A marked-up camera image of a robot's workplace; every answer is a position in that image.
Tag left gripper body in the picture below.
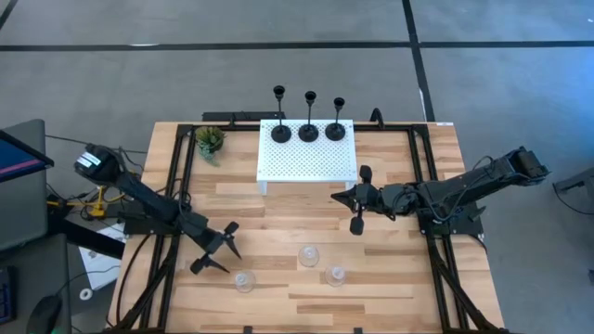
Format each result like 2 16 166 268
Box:
188 220 240 276

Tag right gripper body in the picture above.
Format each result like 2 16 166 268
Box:
348 164 389 237

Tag clear ribbed glass candle holder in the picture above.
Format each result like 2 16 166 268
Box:
297 245 321 268
233 270 257 294
324 264 347 288

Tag short black candlestick holder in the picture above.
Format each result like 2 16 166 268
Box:
324 96 347 142

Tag medium black candlestick holder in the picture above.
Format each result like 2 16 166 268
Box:
297 90 320 144

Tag tall black candlestick holder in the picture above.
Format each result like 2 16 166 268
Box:
270 84 293 145

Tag white perforated metal shelf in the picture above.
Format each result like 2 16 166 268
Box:
256 119 359 196

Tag green succulent plant in pot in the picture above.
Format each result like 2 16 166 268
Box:
194 125 228 168

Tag white paper sheet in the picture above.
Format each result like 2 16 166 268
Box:
77 221 127 292

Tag yellow metal clamp stand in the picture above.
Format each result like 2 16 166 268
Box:
45 184 126 220

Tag black power strip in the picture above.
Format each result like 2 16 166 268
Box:
201 110 288 123

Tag dark grey desk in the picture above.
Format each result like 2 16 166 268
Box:
0 234 71 334

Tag black computer mouse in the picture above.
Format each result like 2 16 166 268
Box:
25 293 64 334

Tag black keyboard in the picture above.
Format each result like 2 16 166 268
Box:
0 265 19 325

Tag black aluminium table frame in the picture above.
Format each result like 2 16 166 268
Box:
105 121 508 334

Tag black curved bracket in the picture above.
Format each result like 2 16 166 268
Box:
368 107 387 130

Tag thick black cable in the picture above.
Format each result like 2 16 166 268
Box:
114 234 157 328

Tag thin black cable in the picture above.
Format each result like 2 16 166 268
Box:
45 133 149 155

